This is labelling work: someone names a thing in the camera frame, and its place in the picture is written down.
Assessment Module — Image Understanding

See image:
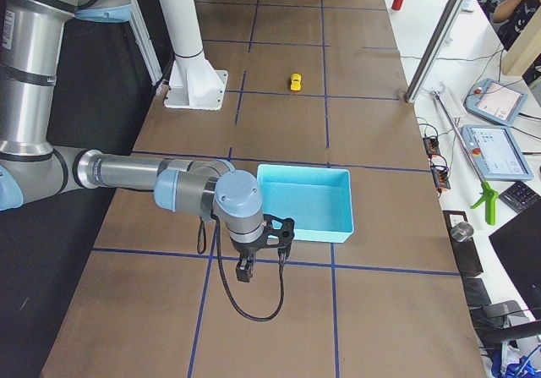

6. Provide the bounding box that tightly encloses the lower teach pendant tablet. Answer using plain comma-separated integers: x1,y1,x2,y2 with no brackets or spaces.
461,124,533,181

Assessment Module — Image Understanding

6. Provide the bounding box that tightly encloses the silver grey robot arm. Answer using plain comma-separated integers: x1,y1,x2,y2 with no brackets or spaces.
1,0,294,282

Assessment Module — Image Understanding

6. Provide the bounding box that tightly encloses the orange black connector box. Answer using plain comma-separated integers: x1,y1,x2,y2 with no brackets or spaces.
423,135,440,157
430,164,451,192

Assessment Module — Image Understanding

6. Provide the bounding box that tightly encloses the upper orange black connector box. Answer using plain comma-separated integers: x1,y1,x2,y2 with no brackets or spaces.
423,135,440,157

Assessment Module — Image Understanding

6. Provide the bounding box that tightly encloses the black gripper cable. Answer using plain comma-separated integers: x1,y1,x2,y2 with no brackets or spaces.
196,219,291,322

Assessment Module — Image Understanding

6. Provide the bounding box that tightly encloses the teach pendant tablet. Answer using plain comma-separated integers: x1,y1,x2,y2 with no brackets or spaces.
464,79,527,126
461,124,533,181

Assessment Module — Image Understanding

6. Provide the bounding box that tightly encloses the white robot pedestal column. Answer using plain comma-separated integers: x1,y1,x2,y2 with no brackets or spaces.
159,0,228,111

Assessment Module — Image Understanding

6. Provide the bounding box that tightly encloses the light blue plastic bin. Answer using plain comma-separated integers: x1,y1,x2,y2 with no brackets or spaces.
257,164,354,244

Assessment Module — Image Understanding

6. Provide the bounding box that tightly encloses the black flat block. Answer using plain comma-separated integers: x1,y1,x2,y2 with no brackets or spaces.
443,210,484,277

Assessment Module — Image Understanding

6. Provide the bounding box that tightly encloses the silver metal cylinder weight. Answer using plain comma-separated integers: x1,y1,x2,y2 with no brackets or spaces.
450,222,474,243

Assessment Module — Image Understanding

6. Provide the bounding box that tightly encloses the black calculator keypad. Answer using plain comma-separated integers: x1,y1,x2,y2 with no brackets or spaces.
499,181,540,213

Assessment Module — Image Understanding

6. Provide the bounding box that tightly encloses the green handled reacher tool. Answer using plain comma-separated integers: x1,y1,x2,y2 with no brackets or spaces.
432,90,499,226

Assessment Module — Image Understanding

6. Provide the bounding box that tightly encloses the lower orange black connector box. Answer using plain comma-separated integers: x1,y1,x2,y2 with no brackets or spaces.
430,164,451,192

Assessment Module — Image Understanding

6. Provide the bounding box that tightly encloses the aluminium frame post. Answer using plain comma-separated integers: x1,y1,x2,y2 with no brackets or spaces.
404,0,465,103

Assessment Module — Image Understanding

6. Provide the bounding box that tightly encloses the yellow beetle toy car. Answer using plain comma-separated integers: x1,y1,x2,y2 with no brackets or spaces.
289,73,302,92

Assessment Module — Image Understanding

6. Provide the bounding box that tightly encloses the seated person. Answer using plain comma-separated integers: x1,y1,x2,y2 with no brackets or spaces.
492,0,540,50

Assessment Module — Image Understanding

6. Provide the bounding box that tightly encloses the upper teach pendant tablet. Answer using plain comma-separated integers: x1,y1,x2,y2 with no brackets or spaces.
464,79,527,126

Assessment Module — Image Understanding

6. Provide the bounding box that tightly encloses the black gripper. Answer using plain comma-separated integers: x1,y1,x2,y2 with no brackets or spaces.
234,214,295,283

